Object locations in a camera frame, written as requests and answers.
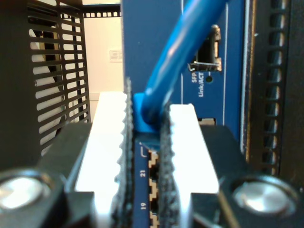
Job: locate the black slotted vent panel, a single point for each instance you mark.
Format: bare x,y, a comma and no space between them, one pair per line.
14,71

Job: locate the black rack server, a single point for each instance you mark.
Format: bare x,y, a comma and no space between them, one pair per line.
294,71

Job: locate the blue network switch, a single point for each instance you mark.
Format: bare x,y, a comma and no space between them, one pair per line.
235,71

